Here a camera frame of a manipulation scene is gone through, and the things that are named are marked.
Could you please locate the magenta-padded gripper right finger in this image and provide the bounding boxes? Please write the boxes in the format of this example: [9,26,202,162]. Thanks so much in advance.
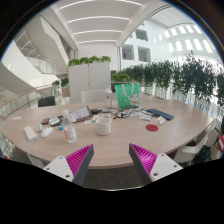
[129,143,184,185]

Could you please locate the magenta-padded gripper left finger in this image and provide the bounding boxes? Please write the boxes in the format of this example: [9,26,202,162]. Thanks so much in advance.
[43,143,95,187]

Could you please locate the clear plastic water bottle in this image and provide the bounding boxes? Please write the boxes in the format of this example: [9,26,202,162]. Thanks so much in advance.
[61,109,78,144]

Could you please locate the flat round red coaster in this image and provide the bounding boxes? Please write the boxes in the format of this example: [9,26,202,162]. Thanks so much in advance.
[145,123,159,132]

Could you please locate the white packet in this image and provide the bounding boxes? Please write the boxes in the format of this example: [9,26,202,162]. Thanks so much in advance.
[156,116,167,126]

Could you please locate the black notebook with white card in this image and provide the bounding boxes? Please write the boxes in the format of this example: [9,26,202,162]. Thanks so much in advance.
[48,115,70,127]

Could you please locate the dark blue keyboard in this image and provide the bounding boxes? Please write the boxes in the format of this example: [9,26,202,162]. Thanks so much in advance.
[146,108,175,121]

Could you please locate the colourful sticker sheet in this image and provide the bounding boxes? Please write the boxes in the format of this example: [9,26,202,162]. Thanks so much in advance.
[83,114,114,126]

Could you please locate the tablet in dark case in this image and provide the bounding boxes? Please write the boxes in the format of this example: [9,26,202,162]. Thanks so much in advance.
[68,105,93,124]

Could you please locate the black chair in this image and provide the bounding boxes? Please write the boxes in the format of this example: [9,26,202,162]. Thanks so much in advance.
[37,95,57,108]

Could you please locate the green tote bag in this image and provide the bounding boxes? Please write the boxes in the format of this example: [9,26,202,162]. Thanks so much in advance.
[114,82,142,109]

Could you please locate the low planter with plants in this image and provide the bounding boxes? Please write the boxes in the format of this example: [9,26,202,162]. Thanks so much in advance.
[51,77,70,98]

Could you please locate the tall clear drinking bottle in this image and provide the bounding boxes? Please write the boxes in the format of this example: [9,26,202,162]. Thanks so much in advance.
[103,85,114,110]

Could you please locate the row of green plants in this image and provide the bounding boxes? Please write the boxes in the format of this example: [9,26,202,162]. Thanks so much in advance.
[111,53,224,108]

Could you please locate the white cabinet with plants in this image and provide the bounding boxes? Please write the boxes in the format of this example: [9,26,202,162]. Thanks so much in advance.
[67,55,112,104]

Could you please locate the ceiling light strips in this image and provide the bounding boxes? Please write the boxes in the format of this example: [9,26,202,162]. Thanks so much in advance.
[59,0,143,44]

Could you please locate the white grid mug gold handle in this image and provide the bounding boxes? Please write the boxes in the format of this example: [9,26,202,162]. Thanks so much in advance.
[95,116,113,136]

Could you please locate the black cable bundle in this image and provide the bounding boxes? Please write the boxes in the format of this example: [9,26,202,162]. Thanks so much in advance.
[106,107,154,120]

